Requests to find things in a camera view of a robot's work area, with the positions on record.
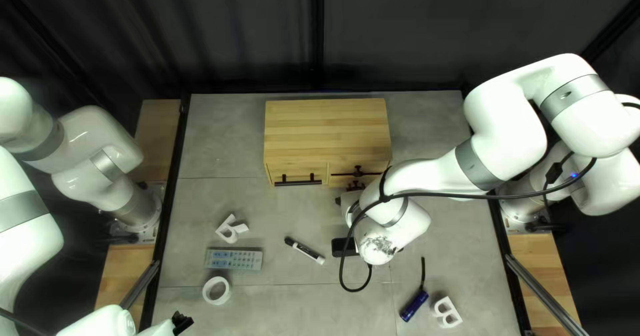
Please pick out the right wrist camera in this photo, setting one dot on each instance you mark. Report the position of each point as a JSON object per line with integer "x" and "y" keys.
{"x": 344, "y": 247}

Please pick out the white letter block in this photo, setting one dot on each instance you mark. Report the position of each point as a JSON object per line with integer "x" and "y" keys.
{"x": 227, "y": 232}
{"x": 437, "y": 308}

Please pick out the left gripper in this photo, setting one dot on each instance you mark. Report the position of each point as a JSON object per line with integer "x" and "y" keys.
{"x": 157, "y": 328}

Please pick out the wooden chest of drawers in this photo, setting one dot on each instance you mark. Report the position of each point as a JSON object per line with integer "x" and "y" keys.
{"x": 325, "y": 131}

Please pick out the roll of white tape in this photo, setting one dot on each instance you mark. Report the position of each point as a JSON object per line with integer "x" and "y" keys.
{"x": 207, "y": 291}

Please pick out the silver remote control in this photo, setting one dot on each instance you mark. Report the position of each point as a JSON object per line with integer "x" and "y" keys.
{"x": 233, "y": 259}

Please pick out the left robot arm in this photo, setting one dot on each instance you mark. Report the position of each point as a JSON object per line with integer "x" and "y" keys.
{"x": 80, "y": 136}

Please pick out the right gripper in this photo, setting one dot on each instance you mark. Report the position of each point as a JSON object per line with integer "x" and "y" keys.
{"x": 380, "y": 248}

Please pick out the black and white marker pen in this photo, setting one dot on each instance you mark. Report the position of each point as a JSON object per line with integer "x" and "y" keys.
{"x": 305, "y": 250}

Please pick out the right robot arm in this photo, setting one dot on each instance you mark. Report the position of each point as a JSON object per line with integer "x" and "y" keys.
{"x": 505, "y": 126}

